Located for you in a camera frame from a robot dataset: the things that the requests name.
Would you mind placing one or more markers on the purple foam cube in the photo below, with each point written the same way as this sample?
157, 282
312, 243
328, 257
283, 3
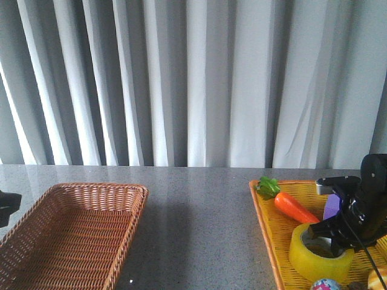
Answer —
332, 206

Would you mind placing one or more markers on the yellow tape roll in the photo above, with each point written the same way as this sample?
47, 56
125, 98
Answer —
312, 258

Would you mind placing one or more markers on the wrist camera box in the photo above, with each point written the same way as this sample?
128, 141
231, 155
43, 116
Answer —
326, 186

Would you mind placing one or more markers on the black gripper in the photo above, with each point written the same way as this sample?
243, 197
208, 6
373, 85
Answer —
362, 216
9, 204

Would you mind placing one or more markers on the toy bread roll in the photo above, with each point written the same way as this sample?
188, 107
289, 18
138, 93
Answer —
374, 282

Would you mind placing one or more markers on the dark brown small object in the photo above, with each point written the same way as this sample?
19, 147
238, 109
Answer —
356, 286

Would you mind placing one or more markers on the grey pleated curtain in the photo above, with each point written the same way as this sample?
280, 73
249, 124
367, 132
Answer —
260, 84

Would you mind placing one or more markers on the orange toy carrot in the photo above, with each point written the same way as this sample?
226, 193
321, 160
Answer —
268, 188

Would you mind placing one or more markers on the yellow wicker basket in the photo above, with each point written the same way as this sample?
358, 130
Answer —
277, 229

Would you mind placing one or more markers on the brown wicker basket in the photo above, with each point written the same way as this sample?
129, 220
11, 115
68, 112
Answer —
75, 236

